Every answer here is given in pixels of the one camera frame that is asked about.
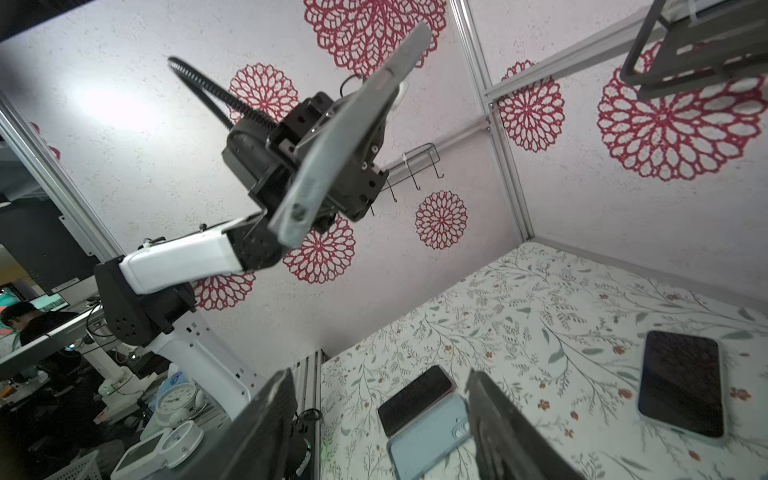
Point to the grey slotted wall shelf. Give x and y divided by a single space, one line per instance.
687 45

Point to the black wire wall basket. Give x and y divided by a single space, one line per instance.
410 164

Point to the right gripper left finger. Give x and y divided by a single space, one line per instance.
257 442

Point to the grey phone case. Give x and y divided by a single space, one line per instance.
432 437

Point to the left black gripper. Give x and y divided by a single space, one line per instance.
266 159

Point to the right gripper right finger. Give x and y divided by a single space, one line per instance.
507 445

